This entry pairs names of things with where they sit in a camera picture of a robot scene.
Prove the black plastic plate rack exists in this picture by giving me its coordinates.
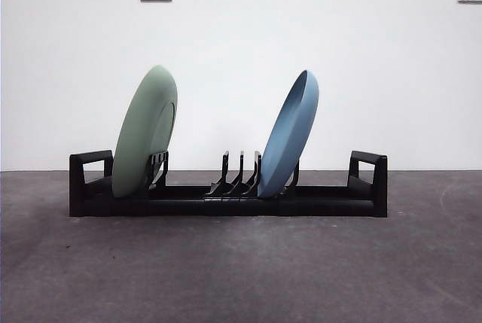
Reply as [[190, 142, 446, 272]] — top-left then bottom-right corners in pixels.
[[69, 149, 388, 218]]

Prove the blue plate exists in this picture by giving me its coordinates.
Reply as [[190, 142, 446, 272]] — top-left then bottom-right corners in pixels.
[[258, 69, 320, 200]]

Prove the pale green plate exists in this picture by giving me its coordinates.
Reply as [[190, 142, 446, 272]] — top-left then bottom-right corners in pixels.
[[111, 65, 178, 199]]

